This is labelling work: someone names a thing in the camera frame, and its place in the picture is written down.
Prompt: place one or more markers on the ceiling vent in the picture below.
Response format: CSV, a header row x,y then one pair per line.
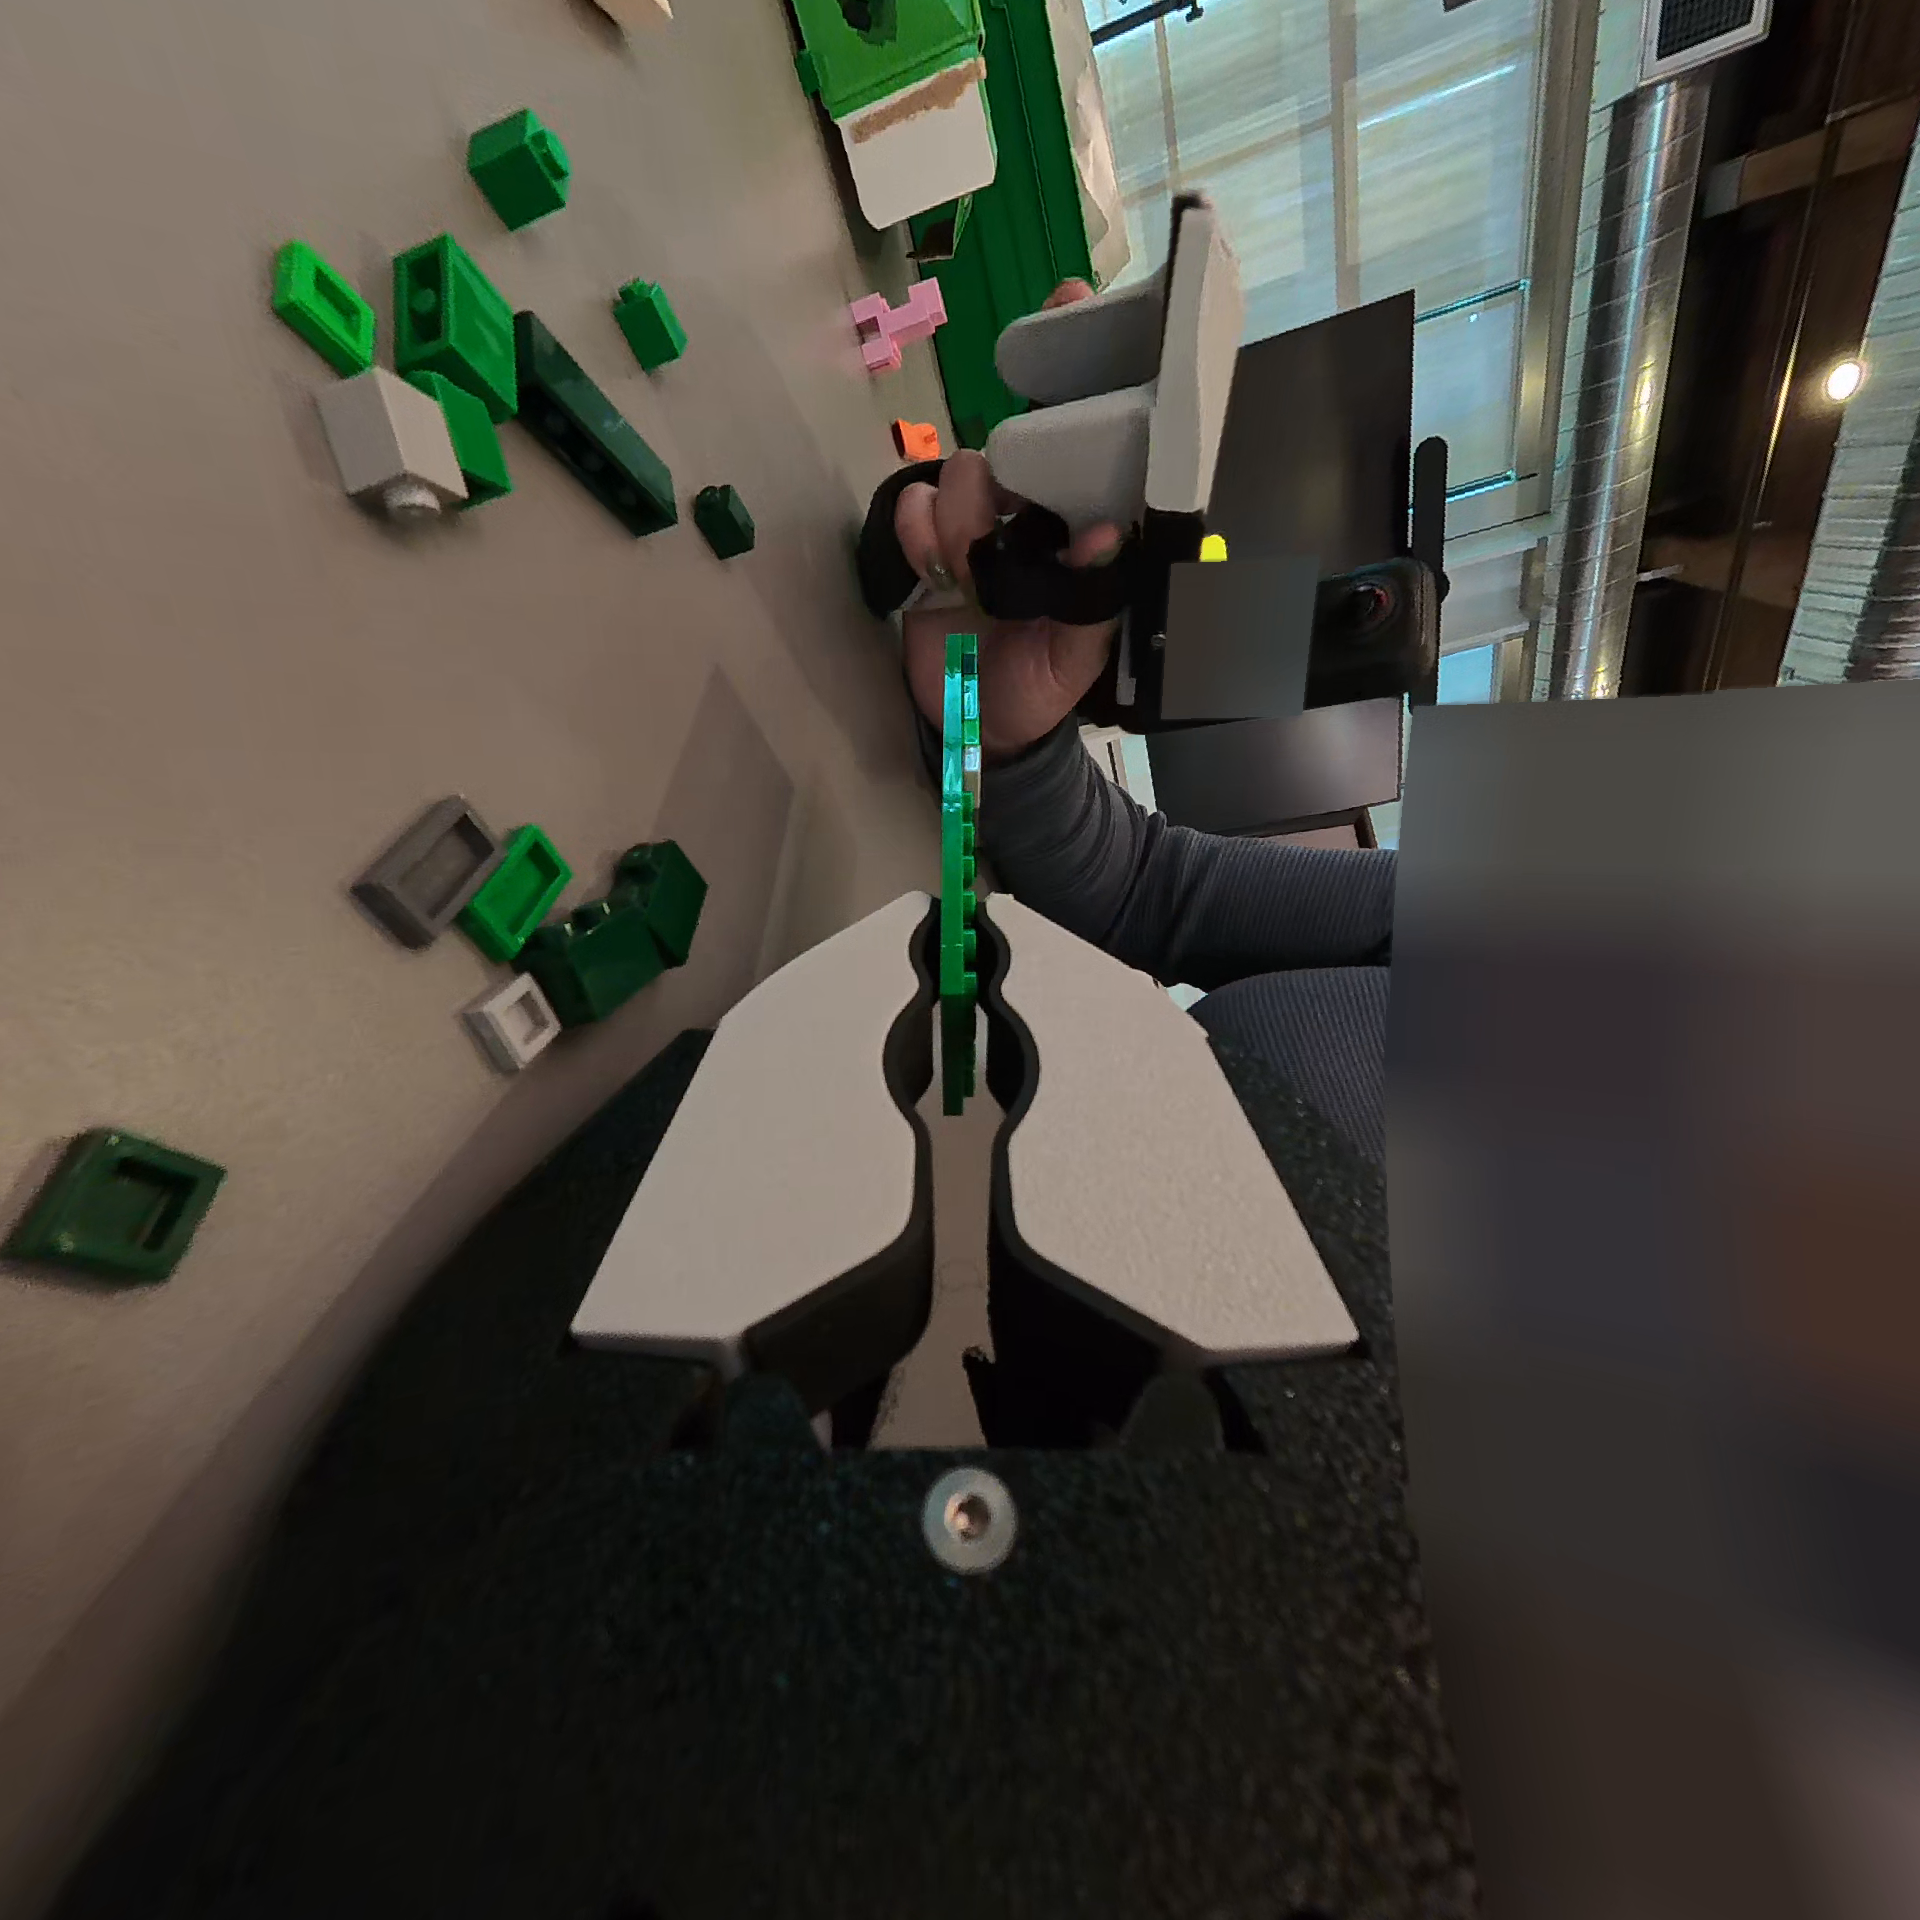
x,y
1704,32

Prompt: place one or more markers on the pink brick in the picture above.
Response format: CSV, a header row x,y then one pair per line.
x,y
897,323

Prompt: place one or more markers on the dark green slope brick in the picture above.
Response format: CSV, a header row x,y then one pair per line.
x,y
593,967
667,891

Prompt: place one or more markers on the person's leg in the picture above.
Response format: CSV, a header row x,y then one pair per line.
x,y
1306,1026

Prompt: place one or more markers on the green hollow brick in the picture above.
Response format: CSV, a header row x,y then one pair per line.
x,y
457,323

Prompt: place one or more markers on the person's right forearm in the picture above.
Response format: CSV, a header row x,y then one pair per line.
x,y
1200,886

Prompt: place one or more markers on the light grey studded brick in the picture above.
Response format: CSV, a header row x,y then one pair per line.
x,y
382,434

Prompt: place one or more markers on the bright green oblong tile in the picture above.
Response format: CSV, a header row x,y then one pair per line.
x,y
514,891

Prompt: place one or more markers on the green brick wall build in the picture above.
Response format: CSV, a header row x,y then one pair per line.
x,y
961,839

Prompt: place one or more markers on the orange brick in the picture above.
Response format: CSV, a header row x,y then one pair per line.
x,y
915,439

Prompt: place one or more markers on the large window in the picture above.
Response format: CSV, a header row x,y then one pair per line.
x,y
1350,149

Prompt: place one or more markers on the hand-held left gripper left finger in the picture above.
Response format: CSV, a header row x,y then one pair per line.
x,y
751,1170

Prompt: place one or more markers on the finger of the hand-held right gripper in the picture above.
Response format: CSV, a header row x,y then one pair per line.
x,y
1195,375

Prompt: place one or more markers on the green carton white label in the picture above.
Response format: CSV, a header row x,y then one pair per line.
x,y
902,89

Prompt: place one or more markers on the person's right hand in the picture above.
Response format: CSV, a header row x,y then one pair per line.
x,y
1035,675

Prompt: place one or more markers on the green packaging box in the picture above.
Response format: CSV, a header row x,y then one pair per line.
x,y
1027,225

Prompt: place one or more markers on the small dark green brick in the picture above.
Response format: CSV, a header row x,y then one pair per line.
x,y
722,522

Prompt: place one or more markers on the white block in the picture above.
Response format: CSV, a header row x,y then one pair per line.
x,y
638,10

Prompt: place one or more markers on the green studded brick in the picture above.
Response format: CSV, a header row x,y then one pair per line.
x,y
518,167

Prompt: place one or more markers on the round ceiling lamp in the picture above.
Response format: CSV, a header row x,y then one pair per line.
x,y
1843,378

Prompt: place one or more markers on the long dark green brick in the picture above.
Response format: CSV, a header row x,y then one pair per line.
x,y
597,429

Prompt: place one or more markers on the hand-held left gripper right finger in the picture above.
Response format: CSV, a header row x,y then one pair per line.
x,y
1155,1170

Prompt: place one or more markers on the metal duct pipe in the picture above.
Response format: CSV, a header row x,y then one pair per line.
x,y
1627,421

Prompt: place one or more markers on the bright green brick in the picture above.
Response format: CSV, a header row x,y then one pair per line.
x,y
475,441

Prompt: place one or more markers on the dark green square tile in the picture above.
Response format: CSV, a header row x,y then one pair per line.
x,y
77,1224

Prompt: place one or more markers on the dark grey tile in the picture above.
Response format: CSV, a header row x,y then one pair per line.
x,y
393,886

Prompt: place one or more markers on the bright green hollow tile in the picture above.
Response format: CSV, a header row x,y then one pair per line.
x,y
319,306

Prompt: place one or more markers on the small light grey tile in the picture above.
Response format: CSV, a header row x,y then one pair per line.
x,y
510,1023

